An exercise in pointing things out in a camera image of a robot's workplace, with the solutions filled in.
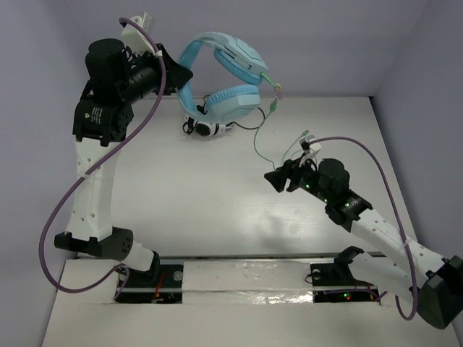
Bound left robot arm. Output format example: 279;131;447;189
54;38;193;285

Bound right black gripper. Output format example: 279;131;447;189
264;153;332;204

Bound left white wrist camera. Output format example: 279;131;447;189
121;12;154;55

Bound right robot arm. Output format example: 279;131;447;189
264;158;462;330

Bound black white headphones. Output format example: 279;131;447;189
182;95;237;137

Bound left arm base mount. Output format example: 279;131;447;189
115;264;184;304

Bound green headphone cable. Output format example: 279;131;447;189
254;72;319;169

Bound light blue headphones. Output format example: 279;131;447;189
177;31;268;124

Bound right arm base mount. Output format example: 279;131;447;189
304;246;386;304

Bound silver taped base cover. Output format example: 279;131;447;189
182;260;313;305

